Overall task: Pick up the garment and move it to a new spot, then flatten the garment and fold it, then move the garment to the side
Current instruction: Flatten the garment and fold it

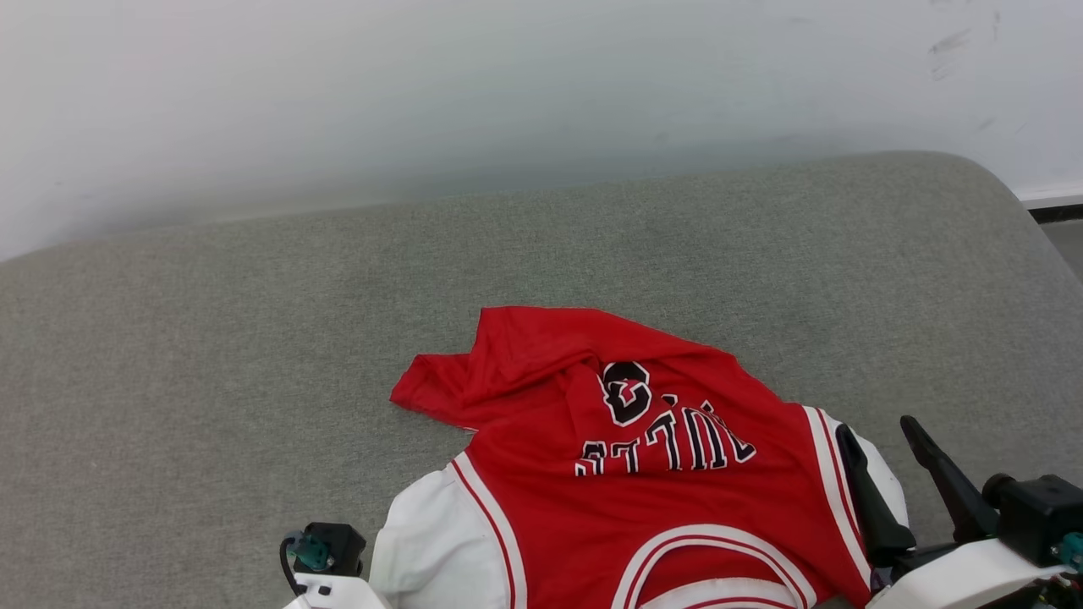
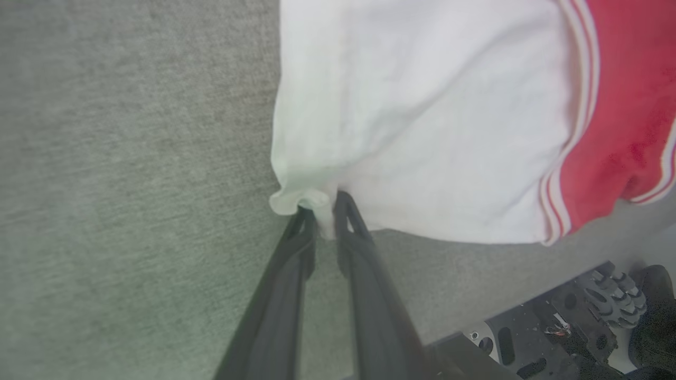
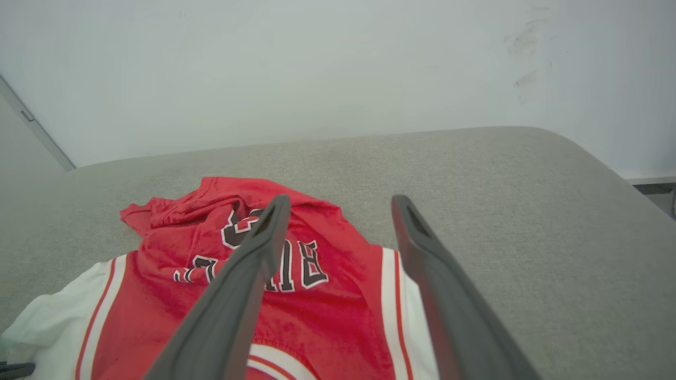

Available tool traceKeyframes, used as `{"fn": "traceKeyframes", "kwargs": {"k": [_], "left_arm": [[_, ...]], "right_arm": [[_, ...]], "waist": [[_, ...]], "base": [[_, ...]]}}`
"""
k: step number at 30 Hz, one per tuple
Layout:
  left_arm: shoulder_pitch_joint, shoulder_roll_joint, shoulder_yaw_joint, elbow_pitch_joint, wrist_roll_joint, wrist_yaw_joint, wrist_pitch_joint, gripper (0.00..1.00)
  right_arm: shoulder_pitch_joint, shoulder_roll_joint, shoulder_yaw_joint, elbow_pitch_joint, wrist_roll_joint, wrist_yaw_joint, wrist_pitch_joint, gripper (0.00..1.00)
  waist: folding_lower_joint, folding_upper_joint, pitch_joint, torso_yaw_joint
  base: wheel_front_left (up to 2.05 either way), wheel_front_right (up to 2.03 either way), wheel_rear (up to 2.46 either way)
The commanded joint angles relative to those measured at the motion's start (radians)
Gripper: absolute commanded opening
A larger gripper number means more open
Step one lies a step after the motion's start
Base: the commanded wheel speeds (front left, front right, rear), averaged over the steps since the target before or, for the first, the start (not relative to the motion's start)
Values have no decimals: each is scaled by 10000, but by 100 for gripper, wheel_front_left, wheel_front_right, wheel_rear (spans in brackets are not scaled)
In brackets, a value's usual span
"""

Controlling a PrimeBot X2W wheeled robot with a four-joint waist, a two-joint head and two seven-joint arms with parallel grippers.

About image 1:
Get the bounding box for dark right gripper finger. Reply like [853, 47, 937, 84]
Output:
[833, 422, 917, 567]
[899, 414, 1001, 543]

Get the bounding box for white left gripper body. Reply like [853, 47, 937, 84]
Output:
[283, 574, 393, 609]

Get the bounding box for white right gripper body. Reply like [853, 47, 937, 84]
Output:
[863, 535, 1083, 609]

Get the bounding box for red and white basketball jersey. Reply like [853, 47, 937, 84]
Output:
[389, 305, 911, 609]

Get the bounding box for grey fabric sofa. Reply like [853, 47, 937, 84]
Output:
[0, 151, 1083, 609]

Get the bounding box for teal left camera plug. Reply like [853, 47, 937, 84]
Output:
[288, 535, 333, 573]

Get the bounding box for thin black left cable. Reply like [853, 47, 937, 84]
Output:
[278, 532, 307, 598]

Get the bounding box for dark wall skirting strip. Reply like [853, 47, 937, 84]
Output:
[1020, 184, 1083, 226]

